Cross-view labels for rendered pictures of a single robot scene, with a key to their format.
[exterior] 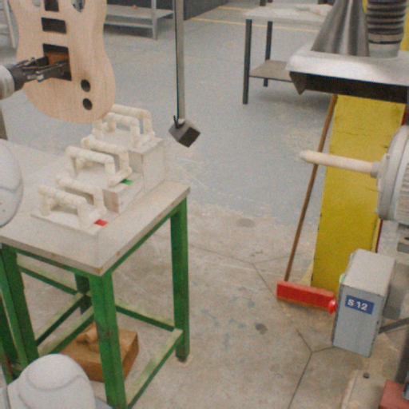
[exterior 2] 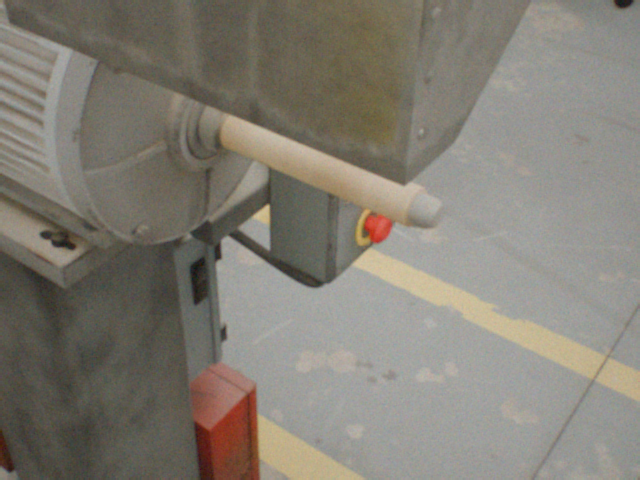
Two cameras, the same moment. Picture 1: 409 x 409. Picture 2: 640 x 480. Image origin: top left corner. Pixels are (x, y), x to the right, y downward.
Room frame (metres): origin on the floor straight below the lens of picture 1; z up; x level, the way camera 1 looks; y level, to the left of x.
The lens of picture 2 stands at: (1.82, -0.30, 1.62)
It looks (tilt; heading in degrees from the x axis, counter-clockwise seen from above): 39 degrees down; 188
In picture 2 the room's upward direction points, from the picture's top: 2 degrees clockwise
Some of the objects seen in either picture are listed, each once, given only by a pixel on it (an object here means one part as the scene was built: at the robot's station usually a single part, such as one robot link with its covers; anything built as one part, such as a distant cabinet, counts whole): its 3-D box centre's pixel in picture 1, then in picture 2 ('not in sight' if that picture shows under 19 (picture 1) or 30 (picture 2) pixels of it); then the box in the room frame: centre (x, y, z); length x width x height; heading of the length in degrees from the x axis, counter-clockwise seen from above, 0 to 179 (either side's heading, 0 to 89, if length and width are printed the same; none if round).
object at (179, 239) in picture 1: (180, 285); not in sight; (1.71, 0.10, 0.45); 0.05 x 0.05 x 0.90; 63
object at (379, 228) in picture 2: (336, 307); (374, 225); (0.99, -0.34, 0.97); 0.04 x 0.04 x 0.04; 63
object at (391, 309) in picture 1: (398, 290); (251, 191); (1.01, -0.50, 1.02); 0.19 x 0.04 x 0.04; 153
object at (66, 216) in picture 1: (74, 214); not in sight; (1.51, 0.45, 0.94); 0.27 x 0.15 x 0.01; 63
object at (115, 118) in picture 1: (114, 118); not in sight; (1.75, 0.32, 1.20); 0.20 x 0.03 x 0.03; 62
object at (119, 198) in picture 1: (101, 185); not in sight; (1.64, 0.37, 0.98); 0.27 x 0.16 x 0.09; 63
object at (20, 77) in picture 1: (17, 76); not in sight; (1.40, 0.51, 1.45); 0.09 x 0.08 x 0.07; 152
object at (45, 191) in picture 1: (61, 196); not in sight; (1.47, 0.47, 1.04); 0.20 x 0.03 x 0.03; 62
